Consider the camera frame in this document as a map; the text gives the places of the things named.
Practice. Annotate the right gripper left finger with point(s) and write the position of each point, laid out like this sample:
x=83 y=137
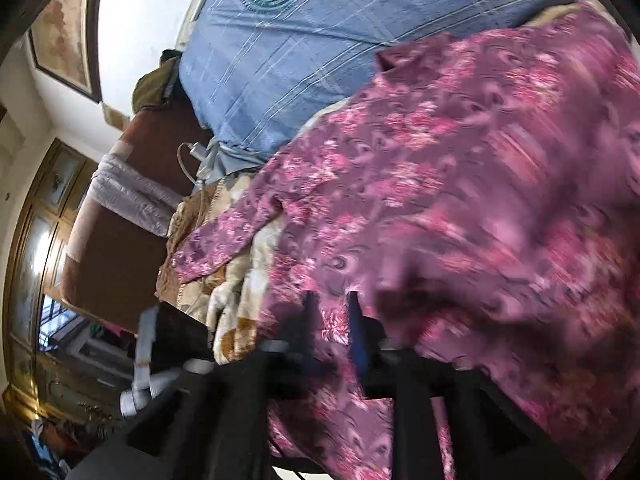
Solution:
x=288 y=355

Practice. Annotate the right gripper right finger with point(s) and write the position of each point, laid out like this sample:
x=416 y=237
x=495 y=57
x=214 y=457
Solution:
x=375 y=365

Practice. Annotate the purple floral garment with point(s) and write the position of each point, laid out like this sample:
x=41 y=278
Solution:
x=481 y=197

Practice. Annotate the beige leaf-print fleece blanket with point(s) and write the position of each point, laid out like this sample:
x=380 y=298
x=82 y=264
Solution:
x=227 y=302

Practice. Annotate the wooden wardrobe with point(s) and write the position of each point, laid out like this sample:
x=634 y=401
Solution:
x=61 y=363

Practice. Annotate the grey cloth on headboard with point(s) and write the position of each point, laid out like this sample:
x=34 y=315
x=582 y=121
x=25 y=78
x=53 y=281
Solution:
x=122 y=190

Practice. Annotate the olive green cloth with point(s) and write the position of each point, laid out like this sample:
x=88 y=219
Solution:
x=155 y=89

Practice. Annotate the blue plaid pillow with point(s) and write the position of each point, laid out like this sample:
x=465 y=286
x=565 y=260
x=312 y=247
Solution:
x=256 y=70

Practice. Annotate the framed wall picture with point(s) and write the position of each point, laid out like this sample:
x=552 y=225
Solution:
x=64 y=45

